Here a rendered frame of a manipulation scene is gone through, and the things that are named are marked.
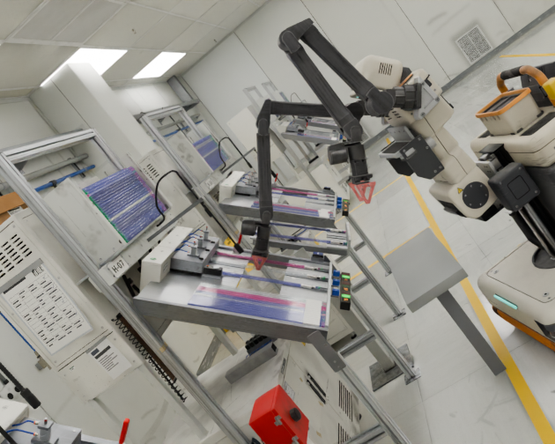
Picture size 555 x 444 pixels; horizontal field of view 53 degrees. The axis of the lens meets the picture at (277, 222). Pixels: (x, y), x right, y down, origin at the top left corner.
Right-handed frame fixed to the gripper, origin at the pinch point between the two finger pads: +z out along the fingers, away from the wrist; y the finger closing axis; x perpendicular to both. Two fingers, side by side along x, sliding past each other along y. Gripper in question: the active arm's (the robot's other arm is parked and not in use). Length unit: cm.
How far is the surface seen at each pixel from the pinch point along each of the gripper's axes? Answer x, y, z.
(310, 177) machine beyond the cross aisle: 6, -448, 52
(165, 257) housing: -35.8, 22.6, -6.2
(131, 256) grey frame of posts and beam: -46, 33, -8
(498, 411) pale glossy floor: 104, 32, 29
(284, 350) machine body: 17.4, 14.6, 29.5
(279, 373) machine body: 17.5, 32.9, 29.5
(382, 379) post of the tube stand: 70, -34, 63
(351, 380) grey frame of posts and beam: 43, 53, 14
